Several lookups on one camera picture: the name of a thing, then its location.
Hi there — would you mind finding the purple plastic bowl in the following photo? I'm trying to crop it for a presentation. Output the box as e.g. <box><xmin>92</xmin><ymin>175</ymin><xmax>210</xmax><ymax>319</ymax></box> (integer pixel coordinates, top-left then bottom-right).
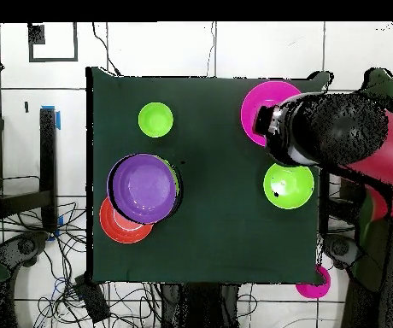
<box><xmin>106</xmin><ymin>152</ymin><xmax>181</xmax><ymax>226</ymax></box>

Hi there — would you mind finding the orange-red plastic bowl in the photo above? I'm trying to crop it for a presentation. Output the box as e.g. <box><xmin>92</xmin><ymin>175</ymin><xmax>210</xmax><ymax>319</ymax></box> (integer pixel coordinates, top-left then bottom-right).
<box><xmin>99</xmin><ymin>196</ymin><xmax>155</xmax><ymax>245</ymax></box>

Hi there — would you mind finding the dark green tablecloth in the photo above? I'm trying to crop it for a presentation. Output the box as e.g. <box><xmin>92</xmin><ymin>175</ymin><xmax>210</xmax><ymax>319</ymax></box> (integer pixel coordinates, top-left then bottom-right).
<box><xmin>85</xmin><ymin>66</ymin><xmax>331</xmax><ymax>286</ymax></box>

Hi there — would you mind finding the small green plastic bowl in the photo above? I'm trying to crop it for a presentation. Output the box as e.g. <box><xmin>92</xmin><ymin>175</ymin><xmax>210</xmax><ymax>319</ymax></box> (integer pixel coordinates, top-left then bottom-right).
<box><xmin>138</xmin><ymin>102</ymin><xmax>174</xmax><ymax>138</ymax></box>

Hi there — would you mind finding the large pink plastic bowl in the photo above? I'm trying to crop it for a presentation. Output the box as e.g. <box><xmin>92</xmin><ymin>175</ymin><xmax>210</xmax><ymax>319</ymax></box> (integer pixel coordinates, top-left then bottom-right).
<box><xmin>240</xmin><ymin>79</ymin><xmax>302</xmax><ymax>148</ymax></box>

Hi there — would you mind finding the black power adapter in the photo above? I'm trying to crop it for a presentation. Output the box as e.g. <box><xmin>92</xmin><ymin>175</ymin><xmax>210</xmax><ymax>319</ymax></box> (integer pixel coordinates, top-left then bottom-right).
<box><xmin>73</xmin><ymin>274</ymin><xmax>111</xmax><ymax>324</ymax></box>

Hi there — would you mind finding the black chair base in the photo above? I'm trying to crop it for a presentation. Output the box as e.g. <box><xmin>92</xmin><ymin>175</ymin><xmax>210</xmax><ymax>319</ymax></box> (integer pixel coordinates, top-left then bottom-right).
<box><xmin>0</xmin><ymin>231</ymin><xmax>50</xmax><ymax>274</ymax></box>
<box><xmin>322</xmin><ymin>233</ymin><xmax>361</xmax><ymax>270</ymax></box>

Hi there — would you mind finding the pink bowl on floor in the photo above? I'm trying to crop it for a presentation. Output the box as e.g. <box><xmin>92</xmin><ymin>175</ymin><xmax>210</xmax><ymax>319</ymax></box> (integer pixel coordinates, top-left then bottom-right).
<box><xmin>294</xmin><ymin>264</ymin><xmax>331</xmax><ymax>300</ymax></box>

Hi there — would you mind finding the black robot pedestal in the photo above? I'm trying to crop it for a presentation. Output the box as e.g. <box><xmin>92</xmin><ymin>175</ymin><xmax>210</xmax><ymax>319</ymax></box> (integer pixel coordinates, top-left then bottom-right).
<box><xmin>160</xmin><ymin>283</ymin><xmax>240</xmax><ymax>328</ymax></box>

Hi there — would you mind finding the thin black cable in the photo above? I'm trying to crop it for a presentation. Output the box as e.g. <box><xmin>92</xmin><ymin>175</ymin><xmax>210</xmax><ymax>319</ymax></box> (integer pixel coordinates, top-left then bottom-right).
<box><xmin>205</xmin><ymin>21</ymin><xmax>217</xmax><ymax>78</ymax></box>
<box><xmin>91</xmin><ymin>21</ymin><xmax>121</xmax><ymax>77</ymax></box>

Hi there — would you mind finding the tangle of cables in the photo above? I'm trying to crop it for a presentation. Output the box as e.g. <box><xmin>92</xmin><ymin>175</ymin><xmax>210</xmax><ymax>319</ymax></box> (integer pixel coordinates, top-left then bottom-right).
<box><xmin>0</xmin><ymin>201</ymin><xmax>161</xmax><ymax>328</ymax></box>

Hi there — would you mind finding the dark square frame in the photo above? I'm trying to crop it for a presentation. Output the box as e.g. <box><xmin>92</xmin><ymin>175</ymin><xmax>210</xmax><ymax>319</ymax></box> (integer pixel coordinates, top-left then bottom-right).
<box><xmin>27</xmin><ymin>21</ymin><xmax>79</xmax><ymax>63</ymax></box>

